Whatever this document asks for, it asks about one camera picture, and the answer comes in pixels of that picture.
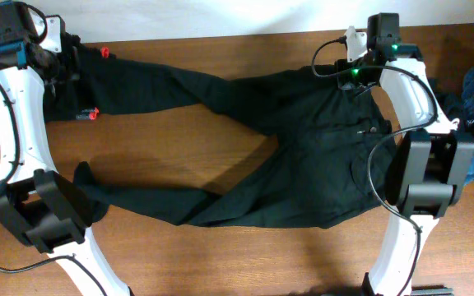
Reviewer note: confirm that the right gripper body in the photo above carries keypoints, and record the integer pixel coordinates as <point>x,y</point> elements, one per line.
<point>355,74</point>

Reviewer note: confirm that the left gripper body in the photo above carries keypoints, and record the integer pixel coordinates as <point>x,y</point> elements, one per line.
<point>67,63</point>

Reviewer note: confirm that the black trousers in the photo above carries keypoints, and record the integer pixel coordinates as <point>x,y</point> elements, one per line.
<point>286,150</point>

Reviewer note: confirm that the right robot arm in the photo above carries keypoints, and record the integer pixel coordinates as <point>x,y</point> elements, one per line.
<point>427,173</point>

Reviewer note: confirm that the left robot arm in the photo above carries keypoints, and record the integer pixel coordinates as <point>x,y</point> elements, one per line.
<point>38,206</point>

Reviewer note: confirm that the folded black clothes stack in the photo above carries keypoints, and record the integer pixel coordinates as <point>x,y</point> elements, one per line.
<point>65,97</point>

